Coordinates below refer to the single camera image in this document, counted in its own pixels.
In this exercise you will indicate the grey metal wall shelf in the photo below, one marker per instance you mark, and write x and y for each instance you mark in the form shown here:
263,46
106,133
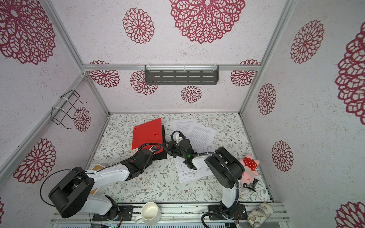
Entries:
181,76

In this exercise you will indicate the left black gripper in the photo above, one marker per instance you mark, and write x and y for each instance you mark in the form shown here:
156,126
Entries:
136,155

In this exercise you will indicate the white ceramic mug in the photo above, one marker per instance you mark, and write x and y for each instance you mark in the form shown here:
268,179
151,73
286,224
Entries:
150,214

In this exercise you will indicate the marbled grey cup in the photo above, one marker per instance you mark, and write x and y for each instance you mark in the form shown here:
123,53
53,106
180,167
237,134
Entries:
258,216

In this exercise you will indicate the wooden tray with white rim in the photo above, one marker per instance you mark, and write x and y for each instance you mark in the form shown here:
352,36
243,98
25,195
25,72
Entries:
100,190

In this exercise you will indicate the text printed paper sheet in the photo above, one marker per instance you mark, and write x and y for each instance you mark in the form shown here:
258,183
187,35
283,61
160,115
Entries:
185,126
201,138

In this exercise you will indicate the pink plush toy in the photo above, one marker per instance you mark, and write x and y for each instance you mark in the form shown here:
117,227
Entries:
250,165

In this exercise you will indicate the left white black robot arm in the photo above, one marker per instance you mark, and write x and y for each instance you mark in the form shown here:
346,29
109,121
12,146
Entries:
72,194

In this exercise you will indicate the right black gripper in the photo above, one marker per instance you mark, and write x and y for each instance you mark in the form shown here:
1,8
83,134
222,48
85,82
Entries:
170,148

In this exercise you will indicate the small black object by plush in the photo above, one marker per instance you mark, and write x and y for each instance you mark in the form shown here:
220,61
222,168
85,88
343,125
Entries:
252,186

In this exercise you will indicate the red black file folder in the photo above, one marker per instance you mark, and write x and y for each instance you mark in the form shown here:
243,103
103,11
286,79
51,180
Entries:
149,132

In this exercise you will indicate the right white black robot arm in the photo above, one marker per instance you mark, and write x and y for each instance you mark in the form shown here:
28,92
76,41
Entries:
224,166

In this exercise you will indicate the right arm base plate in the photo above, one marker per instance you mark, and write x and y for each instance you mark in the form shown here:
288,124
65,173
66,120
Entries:
237,213

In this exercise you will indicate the black wire wall rack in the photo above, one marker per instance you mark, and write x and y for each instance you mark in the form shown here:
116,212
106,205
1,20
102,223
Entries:
66,108

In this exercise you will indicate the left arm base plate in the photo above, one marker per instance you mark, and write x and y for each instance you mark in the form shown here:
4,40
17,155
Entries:
123,213

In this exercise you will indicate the technical drawing paper sheet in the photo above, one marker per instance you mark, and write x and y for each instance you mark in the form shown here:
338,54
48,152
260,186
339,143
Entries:
186,174

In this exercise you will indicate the text printed paper sheet right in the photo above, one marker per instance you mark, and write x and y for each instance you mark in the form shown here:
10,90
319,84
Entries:
201,138

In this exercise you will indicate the text printed paper sheet left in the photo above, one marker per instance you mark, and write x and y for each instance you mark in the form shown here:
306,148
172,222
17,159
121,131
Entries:
185,126

